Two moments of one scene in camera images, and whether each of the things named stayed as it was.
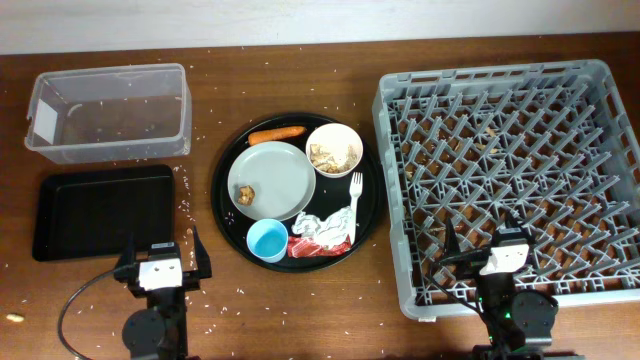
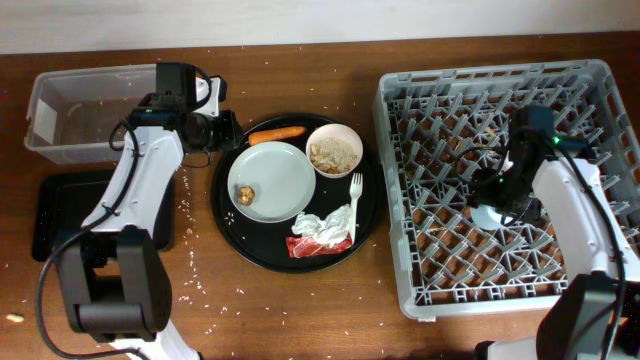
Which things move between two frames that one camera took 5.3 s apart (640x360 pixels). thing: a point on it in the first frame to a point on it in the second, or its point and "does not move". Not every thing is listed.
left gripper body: [188, 281] to [218, 132]
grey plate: [281, 175] does not move
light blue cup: [267, 239] to [486, 217]
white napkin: [333, 230] does not move
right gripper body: [465, 256] to [504, 193]
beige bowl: [334, 150] does not move
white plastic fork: [355, 190] does not move
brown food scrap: [246, 195] does not move
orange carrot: [266, 135] does not move
